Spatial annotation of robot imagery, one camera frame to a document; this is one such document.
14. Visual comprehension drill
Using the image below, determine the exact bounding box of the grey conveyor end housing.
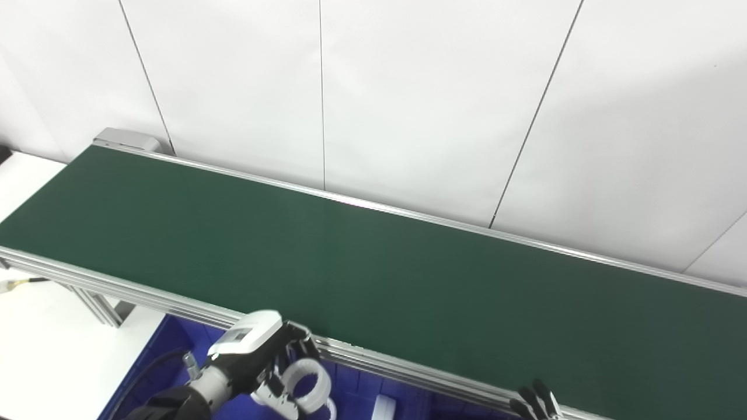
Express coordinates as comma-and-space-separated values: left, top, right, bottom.
93, 127, 162, 155

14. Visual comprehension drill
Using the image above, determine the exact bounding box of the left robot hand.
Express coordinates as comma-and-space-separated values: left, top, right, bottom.
207, 310, 322, 420

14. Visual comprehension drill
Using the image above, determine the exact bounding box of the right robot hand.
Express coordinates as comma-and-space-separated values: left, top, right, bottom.
509, 379, 564, 420

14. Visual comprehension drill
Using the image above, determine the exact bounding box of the green conveyor belt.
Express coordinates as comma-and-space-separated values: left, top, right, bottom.
0, 145, 747, 420
0, 127, 747, 420

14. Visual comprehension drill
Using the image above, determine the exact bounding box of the blue bin with white parts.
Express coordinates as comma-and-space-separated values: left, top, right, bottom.
99, 315, 403, 420

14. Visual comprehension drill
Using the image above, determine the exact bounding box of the white yellow cable plug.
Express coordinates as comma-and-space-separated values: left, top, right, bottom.
0, 277, 52, 294

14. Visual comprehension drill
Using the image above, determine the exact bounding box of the aluminium conveyor support leg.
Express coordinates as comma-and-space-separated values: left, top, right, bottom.
64, 283, 124, 328

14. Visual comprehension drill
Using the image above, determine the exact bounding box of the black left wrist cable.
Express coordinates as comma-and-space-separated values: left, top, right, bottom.
114, 348, 199, 420

